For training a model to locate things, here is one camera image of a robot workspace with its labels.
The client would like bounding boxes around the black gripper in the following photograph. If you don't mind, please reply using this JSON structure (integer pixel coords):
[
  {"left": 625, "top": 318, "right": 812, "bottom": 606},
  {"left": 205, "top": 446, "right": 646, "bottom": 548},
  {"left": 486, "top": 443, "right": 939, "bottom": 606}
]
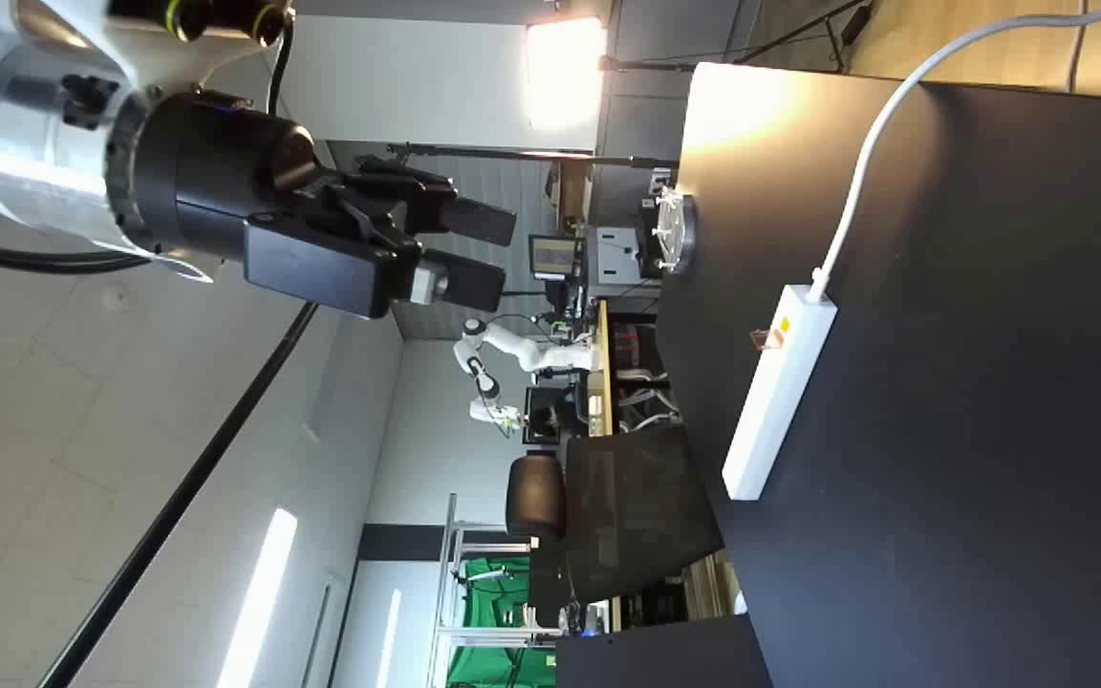
[{"left": 128, "top": 85, "right": 520, "bottom": 260}]

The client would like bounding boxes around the round clear tape roll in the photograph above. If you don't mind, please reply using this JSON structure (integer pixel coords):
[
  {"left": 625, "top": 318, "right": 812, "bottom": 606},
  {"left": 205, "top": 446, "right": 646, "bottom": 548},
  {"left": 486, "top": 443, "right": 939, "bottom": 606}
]
[{"left": 644, "top": 176, "right": 705, "bottom": 282}]

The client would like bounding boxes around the bright window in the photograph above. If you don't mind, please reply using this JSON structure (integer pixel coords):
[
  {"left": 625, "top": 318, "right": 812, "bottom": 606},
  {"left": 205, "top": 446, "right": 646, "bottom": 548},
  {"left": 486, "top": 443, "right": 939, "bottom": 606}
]
[{"left": 524, "top": 11, "right": 613, "bottom": 138}]

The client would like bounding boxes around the wooden background table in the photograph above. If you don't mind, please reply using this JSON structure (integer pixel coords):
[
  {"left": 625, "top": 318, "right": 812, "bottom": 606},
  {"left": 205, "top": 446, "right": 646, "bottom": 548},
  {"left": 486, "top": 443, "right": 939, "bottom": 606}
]
[{"left": 586, "top": 300, "right": 621, "bottom": 443}]

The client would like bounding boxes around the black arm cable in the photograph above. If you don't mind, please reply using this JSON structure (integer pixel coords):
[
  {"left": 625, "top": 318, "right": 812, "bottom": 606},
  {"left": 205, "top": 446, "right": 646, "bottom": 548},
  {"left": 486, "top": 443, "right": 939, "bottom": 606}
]
[{"left": 0, "top": 231, "right": 153, "bottom": 281}]

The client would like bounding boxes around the green storage bin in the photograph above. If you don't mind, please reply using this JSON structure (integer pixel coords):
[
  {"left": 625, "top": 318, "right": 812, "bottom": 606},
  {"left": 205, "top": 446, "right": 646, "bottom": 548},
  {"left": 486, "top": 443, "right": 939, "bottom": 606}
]
[
  {"left": 460, "top": 552, "right": 534, "bottom": 632},
  {"left": 448, "top": 648, "right": 561, "bottom": 688}
]

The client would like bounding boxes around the white metal shelf rack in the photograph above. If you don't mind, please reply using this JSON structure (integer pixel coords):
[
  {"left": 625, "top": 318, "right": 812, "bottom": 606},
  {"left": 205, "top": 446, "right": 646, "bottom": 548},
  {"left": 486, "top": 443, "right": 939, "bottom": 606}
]
[{"left": 428, "top": 492, "right": 542, "bottom": 688}]

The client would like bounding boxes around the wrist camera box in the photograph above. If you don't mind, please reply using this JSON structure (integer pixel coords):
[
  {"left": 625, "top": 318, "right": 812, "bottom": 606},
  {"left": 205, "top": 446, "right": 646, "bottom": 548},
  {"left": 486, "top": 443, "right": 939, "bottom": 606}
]
[{"left": 241, "top": 215, "right": 426, "bottom": 322}]

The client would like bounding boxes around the white power strip adapter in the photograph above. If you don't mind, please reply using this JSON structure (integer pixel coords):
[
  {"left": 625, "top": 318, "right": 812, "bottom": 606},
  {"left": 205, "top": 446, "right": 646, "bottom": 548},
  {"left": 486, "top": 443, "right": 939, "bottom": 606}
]
[{"left": 718, "top": 281, "right": 840, "bottom": 504}]

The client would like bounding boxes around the grey equipment box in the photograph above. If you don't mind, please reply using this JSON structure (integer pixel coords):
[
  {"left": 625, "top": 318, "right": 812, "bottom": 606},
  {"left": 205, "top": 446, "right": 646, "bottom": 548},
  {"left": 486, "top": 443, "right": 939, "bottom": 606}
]
[{"left": 588, "top": 227, "right": 650, "bottom": 282}]

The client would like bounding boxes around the black office chair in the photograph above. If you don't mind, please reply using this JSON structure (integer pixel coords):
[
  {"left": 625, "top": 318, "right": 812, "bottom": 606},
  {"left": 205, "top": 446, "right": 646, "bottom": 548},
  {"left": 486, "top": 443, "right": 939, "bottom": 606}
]
[{"left": 505, "top": 450, "right": 574, "bottom": 541}]

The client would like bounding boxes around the white power cable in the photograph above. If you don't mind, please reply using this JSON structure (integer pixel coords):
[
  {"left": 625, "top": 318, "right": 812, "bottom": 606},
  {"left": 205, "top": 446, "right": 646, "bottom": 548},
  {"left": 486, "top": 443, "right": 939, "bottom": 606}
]
[{"left": 806, "top": 0, "right": 1101, "bottom": 308}]

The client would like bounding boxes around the black ceiling rail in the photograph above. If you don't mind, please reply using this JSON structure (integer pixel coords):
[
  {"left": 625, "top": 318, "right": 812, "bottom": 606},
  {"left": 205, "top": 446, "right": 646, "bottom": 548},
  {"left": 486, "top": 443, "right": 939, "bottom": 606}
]
[{"left": 36, "top": 303, "right": 321, "bottom": 688}]

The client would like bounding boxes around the long ceiling light strip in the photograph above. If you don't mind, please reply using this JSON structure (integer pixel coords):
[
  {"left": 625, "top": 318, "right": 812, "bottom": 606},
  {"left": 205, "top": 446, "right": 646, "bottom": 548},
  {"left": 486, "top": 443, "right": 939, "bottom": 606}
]
[{"left": 213, "top": 504, "right": 302, "bottom": 688}]

